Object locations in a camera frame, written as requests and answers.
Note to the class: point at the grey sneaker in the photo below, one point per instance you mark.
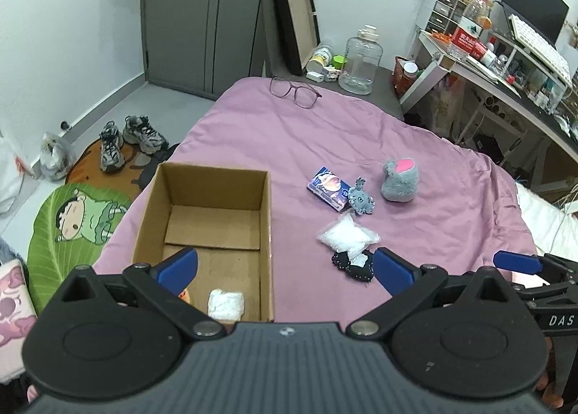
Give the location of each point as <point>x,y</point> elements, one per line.
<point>110,148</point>
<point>143,134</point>

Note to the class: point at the pink bedsheet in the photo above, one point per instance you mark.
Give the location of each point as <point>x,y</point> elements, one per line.
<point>271,138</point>

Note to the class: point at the grey plush toy pink patch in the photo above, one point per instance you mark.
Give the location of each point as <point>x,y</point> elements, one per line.
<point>399,181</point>

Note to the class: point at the grey wardrobe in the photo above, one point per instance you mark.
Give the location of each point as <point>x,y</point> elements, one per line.
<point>198,12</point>

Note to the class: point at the white and black desk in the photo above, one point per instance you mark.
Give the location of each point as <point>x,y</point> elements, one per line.
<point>524,105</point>

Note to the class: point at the white keyboard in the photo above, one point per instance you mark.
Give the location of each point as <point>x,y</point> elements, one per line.
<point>539,46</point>

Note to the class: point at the clear plastic bag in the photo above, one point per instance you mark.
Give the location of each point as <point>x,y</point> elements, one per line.
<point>55,157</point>

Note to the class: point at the dark-framed eyeglasses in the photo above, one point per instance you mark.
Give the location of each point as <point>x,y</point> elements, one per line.
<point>301,93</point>

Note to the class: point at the black shallow box lid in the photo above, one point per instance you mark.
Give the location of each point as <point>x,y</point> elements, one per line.
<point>296,12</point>

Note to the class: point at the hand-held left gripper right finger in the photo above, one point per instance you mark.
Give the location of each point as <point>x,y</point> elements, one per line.
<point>392,274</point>

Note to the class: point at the white charger plug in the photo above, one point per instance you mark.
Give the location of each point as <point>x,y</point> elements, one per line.
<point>315,77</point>

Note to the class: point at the white and yellow can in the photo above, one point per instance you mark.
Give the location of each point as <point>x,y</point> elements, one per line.
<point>320,58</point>

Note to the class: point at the pink patterned cushion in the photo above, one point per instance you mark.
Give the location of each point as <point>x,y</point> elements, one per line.
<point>13,301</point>

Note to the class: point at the white plastic bag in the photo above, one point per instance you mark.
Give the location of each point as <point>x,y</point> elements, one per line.
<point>8,179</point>

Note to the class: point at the small drawer organizer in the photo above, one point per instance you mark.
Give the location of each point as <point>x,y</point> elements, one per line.
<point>445,12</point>

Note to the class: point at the cardboard box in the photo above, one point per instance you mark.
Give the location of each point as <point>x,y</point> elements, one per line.
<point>216,224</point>

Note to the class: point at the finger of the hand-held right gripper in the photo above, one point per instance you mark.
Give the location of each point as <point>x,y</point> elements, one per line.
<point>517,262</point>
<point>542,293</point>

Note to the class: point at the small white pad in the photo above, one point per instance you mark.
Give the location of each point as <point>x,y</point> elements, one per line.
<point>359,259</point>

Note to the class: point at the clear bag of white stuffing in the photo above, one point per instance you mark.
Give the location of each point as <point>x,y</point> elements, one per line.
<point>347,236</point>

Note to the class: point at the small green container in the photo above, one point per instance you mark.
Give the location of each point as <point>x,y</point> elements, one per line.
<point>339,63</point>

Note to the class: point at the beige paper bag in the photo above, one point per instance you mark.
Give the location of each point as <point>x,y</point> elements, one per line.
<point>445,105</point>

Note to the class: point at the red-label water bottle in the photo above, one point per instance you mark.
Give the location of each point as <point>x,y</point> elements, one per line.
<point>469,26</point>

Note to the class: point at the black studded plush toy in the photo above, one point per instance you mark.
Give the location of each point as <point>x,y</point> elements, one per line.
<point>356,273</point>

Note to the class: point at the person's right hand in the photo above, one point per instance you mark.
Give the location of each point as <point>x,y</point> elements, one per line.
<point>548,378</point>

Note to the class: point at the black computer monitor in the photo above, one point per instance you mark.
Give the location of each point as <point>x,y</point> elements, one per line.
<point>535,3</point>

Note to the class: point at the white mattress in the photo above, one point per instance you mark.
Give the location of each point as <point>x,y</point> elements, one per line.
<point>548,220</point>

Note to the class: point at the clear plastic water jug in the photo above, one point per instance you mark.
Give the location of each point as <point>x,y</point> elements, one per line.
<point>361,62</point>

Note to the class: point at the blue tissue packet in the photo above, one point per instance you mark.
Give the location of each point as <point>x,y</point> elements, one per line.
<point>327,186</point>

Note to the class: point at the green cartoon floor mat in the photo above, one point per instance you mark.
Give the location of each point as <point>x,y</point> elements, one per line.
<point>76,224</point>

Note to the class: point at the white desk shelf riser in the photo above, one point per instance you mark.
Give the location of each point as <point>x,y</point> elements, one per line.
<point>519,51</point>

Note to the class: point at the white soft bundle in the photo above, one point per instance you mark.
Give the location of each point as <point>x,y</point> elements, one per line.
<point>225,303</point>

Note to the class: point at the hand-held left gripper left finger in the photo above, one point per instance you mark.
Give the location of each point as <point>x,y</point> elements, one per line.
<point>179,266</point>

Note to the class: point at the blue-grey plush star toy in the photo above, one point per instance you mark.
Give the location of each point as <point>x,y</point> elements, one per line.
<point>361,201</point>

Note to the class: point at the small orange toy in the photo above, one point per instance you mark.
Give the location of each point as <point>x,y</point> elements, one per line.
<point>185,296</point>

